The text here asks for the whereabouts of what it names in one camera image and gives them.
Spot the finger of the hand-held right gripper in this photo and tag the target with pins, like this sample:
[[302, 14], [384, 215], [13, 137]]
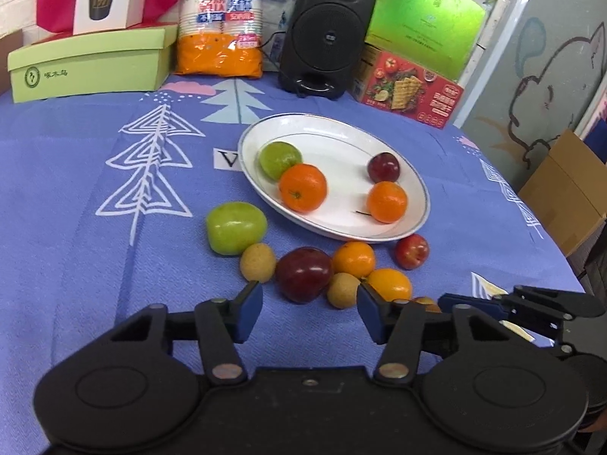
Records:
[[564, 304], [467, 303]]

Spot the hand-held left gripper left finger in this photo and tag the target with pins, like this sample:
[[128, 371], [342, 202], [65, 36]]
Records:
[[252, 310]]

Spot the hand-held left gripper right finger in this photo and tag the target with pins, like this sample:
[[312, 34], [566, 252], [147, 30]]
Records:
[[369, 313]]

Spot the dark red apple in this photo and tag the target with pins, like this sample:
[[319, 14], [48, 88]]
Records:
[[303, 275]]

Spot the white oval plate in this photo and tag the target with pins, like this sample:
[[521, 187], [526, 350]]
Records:
[[332, 151]]

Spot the tan round fruit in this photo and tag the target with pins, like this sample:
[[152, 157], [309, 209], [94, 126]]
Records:
[[342, 290], [257, 261]]

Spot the yellow-orange citrus fruit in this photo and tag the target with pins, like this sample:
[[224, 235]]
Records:
[[391, 284]]

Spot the brown round fruit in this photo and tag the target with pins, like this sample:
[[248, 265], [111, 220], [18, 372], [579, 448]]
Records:
[[424, 302]]

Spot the small orange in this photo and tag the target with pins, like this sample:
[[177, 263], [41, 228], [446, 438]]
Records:
[[354, 259], [387, 202]]

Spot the small red apple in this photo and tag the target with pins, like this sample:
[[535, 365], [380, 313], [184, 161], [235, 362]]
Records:
[[412, 251]]

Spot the large green apple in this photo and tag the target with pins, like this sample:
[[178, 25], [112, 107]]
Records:
[[235, 228]]

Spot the brown cardboard box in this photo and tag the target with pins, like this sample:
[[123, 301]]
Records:
[[569, 189]]

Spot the large orange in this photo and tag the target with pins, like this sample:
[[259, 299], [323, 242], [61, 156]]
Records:
[[303, 188]]

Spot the dark purple plum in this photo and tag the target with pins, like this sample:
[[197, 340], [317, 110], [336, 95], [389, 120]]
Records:
[[383, 167]]

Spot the small green apple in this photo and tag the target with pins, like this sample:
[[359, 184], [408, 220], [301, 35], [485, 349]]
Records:
[[276, 157]]

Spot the blue printed tablecloth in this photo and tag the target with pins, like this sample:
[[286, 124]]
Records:
[[71, 246]]

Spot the red cracker box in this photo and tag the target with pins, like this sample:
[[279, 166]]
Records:
[[408, 90]]

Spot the pack of paper cups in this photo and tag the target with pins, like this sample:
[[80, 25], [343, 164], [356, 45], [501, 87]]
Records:
[[218, 33]]

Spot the black speaker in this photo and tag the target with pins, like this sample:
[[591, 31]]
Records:
[[327, 33]]

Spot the green gift box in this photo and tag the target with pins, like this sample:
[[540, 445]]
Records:
[[422, 14]]

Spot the light green box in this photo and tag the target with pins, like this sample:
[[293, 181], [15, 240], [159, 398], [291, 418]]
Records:
[[85, 68]]

